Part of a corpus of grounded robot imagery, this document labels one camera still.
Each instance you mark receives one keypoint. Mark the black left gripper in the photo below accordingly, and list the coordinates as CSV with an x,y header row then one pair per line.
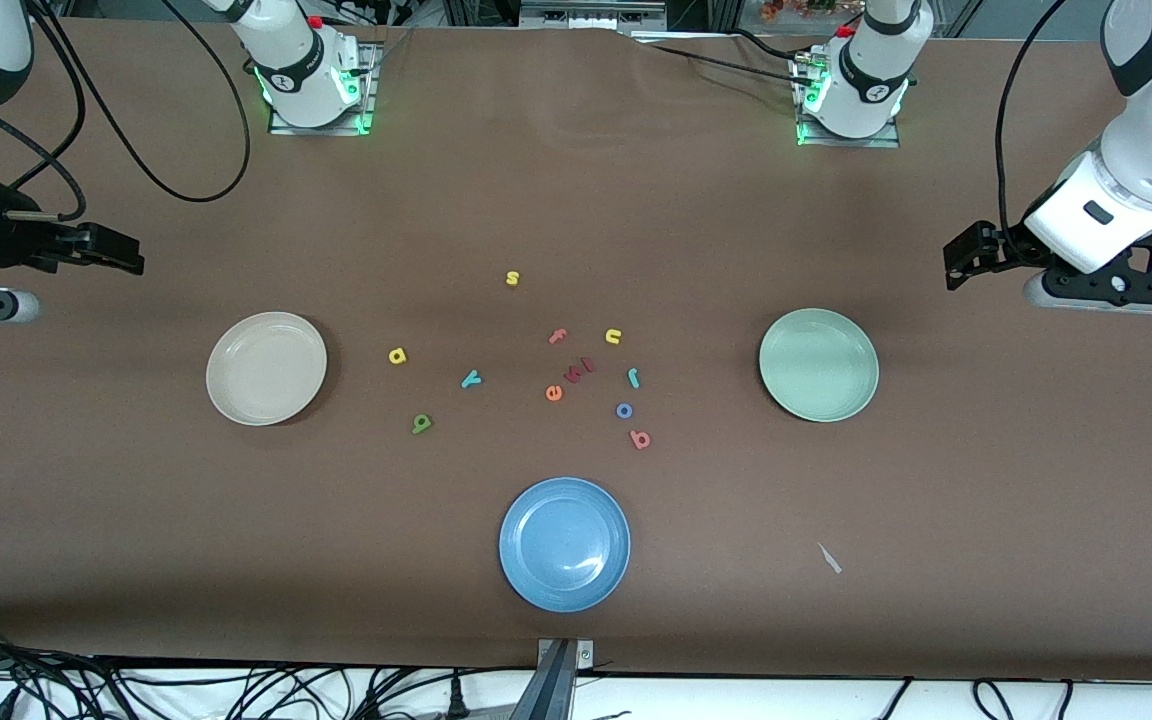
x,y
998,251

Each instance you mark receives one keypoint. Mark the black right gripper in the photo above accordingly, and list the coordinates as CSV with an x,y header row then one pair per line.
x,y
12,241

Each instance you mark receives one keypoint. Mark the green letter g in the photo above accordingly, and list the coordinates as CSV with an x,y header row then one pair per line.
x,y
423,428

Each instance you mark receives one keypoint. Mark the red letter b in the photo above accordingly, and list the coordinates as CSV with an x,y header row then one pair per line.
x,y
636,437

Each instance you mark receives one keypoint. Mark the teal letter y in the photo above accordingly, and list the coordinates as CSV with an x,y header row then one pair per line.
x,y
471,379

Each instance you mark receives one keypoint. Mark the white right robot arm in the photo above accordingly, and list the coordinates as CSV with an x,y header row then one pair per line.
x,y
301,70

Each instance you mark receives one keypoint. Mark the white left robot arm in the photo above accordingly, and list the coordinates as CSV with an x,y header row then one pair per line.
x,y
1151,150

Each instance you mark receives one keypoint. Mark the light green plate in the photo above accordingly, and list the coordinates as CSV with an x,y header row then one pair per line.
x,y
819,365

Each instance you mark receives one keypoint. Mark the beige brown plate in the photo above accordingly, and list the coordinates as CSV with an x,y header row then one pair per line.
x,y
266,368

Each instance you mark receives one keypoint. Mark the brown table cover sheet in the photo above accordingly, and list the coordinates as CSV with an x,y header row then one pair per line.
x,y
986,480

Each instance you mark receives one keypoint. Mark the white paper scrap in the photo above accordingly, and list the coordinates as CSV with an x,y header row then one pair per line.
x,y
829,558

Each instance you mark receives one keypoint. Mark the grey power strip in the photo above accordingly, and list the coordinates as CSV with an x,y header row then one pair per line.
x,y
591,15

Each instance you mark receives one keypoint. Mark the blue plate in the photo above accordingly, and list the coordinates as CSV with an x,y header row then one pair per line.
x,y
564,544

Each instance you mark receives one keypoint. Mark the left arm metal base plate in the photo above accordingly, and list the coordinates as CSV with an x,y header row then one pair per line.
x,y
851,143

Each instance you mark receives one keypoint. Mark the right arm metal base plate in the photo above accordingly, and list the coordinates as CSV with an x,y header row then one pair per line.
x,y
321,130

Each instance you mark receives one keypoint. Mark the small metal edge bracket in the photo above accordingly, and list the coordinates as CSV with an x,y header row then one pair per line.
x,y
584,655

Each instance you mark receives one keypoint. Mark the grey metal frame beam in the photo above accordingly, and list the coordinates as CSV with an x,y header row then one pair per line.
x,y
546,690

